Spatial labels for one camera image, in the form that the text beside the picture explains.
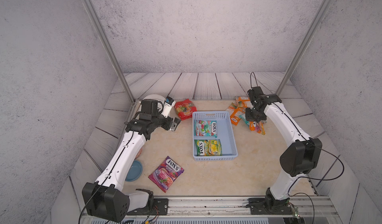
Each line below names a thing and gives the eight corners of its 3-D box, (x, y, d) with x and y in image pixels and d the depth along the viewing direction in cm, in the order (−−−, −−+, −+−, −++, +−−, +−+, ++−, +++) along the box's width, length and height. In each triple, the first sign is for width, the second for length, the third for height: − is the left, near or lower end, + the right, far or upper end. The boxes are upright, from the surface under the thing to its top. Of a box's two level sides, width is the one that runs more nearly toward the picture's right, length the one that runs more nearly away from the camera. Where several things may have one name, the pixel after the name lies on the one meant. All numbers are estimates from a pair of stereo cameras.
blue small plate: (128, 182, 83) (125, 180, 80) (133, 163, 90) (131, 160, 87) (140, 182, 83) (138, 180, 80) (144, 163, 90) (142, 160, 87)
